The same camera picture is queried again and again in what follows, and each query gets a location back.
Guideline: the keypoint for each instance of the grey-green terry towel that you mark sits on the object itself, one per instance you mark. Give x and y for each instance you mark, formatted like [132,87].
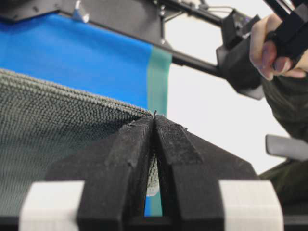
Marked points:
[41,122]

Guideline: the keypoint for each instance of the green backdrop sheet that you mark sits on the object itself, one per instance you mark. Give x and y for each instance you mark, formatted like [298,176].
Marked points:
[157,93]

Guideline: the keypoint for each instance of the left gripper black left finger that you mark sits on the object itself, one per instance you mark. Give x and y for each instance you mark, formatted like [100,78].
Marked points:
[95,189]

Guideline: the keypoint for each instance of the operator bare hand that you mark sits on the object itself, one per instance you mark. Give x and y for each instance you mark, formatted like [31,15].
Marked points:
[263,54]

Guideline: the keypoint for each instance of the blue table cloth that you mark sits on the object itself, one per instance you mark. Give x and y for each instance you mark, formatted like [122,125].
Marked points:
[77,55]

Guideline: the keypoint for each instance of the dark olive operator clothing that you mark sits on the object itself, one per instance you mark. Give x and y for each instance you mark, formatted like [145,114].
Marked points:
[288,99]

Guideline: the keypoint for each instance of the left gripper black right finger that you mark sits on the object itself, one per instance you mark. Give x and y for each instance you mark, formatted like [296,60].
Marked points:
[205,188]

